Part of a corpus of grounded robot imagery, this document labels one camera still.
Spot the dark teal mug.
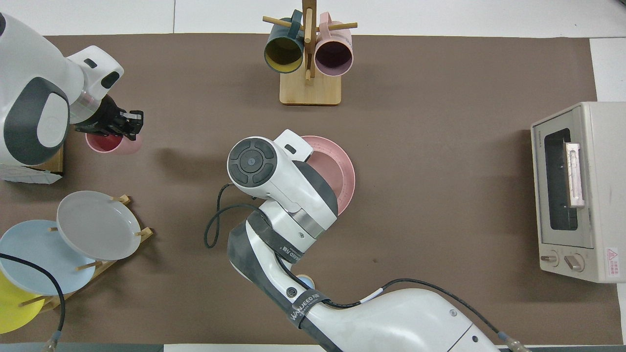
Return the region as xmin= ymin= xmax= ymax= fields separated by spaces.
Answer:
xmin=264 ymin=10 xmax=305 ymax=74

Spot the white toaster oven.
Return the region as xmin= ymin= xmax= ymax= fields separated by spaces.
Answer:
xmin=531 ymin=102 xmax=626 ymax=283

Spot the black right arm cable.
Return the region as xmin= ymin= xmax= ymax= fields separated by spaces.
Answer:
xmin=204 ymin=183 xmax=531 ymax=352

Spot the pink mug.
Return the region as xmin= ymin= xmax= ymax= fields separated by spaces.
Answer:
xmin=314 ymin=12 xmax=354 ymax=77

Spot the white checked cloth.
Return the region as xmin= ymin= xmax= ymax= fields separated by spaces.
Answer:
xmin=0 ymin=164 xmax=63 ymax=184

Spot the wooden mug tree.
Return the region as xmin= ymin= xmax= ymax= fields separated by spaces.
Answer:
xmin=263 ymin=0 xmax=358 ymax=106

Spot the pink plate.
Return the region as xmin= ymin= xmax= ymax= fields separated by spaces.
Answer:
xmin=300 ymin=136 xmax=356 ymax=216

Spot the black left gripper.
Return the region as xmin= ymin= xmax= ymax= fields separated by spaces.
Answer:
xmin=73 ymin=95 xmax=145 ymax=141

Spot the yellow plate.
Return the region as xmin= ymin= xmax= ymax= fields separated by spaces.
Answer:
xmin=0 ymin=269 xmax=47 ymax=334

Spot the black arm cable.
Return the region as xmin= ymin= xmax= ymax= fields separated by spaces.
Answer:
xmin=204 ymin=183 xmax=531 ymax=352
xmin=0 ymin=253 xmax=67 ymax=352

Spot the brown table mat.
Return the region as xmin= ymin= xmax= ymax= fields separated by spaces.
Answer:
xmin=0 ymin=33 xmax=623 ymax=345

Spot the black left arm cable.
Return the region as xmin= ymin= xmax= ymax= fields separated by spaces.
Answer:
xmin=0 ymin=253 xmax=67 ymax=352

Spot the wooden plate rack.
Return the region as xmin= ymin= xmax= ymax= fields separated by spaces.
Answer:
xmin=20 ymin=195 xmax=153 ymax=313

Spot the light blue plate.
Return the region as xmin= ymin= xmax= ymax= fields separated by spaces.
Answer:
xmin=0 ymin=220 xmax=97 ymax=295

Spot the grey plate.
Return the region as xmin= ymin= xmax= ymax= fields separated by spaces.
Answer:
xmin=57 ymin=191 xmax=142 ymax=261

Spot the pink cup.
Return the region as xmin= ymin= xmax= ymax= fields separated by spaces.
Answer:
xmin=86 ymin=132 xmax=143 ymax=155

